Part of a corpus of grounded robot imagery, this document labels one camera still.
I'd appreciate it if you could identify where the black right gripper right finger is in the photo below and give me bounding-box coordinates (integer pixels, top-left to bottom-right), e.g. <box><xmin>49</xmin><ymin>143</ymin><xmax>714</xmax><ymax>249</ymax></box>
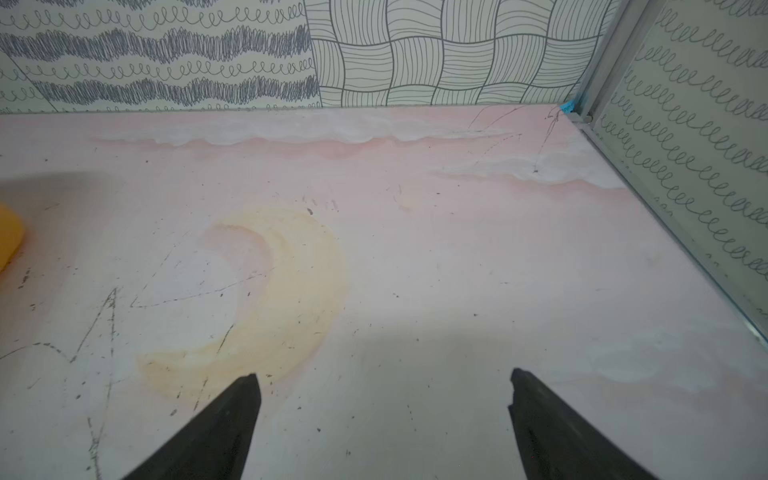
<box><xmin>508</xmin><ymin>368</ymin><xmax>654</xmax><ymax>479</ymax></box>

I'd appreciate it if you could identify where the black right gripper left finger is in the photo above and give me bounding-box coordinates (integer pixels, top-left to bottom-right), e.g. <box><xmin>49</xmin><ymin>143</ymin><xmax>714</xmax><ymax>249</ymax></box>
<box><xmin>126</xmin><ymin>374</ymin><xmax>261</xmax><ymax>480</ymax></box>

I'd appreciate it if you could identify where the yellow plastic storage tray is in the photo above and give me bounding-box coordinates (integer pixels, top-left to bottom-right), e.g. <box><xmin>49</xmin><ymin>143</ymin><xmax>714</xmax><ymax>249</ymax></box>
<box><xmin>0</xmin><ymin>204</ymin><xmax>25</xmax><ymax>270</ymax></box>

